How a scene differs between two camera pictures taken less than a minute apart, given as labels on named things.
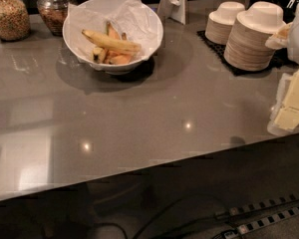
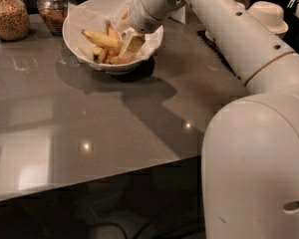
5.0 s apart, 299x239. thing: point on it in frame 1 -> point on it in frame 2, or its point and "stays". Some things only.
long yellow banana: x=110 y=42 stays
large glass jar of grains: x=9 y=18 stays
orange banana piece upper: x=111 y=32 stays
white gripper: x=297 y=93 -> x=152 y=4
